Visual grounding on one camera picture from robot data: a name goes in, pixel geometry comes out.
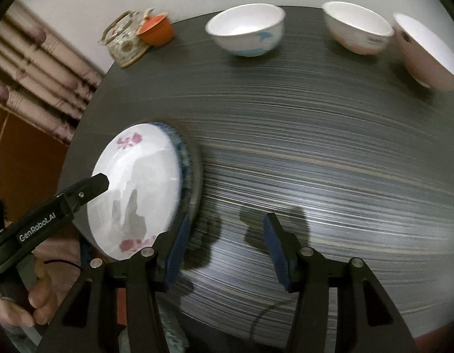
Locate beige patterned curtain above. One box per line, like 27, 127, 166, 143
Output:
0, 0, 106, 144

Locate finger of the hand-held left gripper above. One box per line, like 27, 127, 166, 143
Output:
74, 173, 110, 207

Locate white plate pink flowers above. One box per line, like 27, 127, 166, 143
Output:
86, 122, 183, 262

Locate green fuzzy garment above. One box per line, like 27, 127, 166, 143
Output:
157, 302, 185, 353

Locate white bowl blue base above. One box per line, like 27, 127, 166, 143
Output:
205, 4, 286, 57

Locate dark cable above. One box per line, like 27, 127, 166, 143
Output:
249, 294, 299, 341

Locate wooden cabinet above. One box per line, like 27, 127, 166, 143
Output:
0, 106, 75, 225

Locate floral ceramic teapot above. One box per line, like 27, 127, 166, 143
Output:
99, 7, 156, 69

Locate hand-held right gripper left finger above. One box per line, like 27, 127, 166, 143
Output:
37, 213, 192, 353

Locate small blue floral plate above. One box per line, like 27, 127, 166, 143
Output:
153, 121, 193, 214

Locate white bowl pink base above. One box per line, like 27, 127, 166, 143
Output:
322, 1, 395, 54

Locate person's left hand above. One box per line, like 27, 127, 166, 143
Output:
0, 261, 61, 327

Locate orange lidded cup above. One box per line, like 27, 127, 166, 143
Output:
137, 13, 175, 47

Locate thin black cable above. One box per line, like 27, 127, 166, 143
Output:
43, 260, 83, 270

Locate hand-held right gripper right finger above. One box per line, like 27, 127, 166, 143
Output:
262, 212, 419, 353

